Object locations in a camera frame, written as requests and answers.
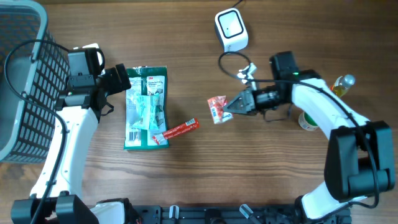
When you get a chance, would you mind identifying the pink tissue box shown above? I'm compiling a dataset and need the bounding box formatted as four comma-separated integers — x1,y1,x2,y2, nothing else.
207,96,233,124

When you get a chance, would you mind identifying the teal small packet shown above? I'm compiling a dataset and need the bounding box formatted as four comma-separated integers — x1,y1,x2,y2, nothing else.
132,95,159,130

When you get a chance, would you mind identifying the green lid jar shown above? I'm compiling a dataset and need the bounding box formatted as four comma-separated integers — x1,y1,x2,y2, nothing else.
298,112,318,131

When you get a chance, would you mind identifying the red stick packet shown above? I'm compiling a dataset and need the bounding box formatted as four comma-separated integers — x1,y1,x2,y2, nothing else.
152,118,200,145

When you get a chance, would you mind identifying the yellow liquid bottle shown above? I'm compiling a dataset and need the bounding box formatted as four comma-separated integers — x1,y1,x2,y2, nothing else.
330,74,356,98

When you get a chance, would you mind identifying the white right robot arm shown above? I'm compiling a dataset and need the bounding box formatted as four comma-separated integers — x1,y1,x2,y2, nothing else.
223,51,396,223

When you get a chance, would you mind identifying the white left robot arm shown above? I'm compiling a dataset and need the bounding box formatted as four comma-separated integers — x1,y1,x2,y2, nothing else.
11,47,140,223

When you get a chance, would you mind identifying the white barcode scanner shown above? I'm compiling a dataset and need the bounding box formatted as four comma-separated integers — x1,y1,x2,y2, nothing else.
215,7,249,52

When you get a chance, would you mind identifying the green 3M package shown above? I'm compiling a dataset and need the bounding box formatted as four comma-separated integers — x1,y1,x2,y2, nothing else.
124,66,169,151

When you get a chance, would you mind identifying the grey plastic basket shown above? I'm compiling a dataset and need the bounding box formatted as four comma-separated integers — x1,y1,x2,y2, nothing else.
1,1,70,164

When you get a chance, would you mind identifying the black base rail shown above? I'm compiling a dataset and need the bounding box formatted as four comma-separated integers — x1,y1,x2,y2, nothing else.
90,197,352,224

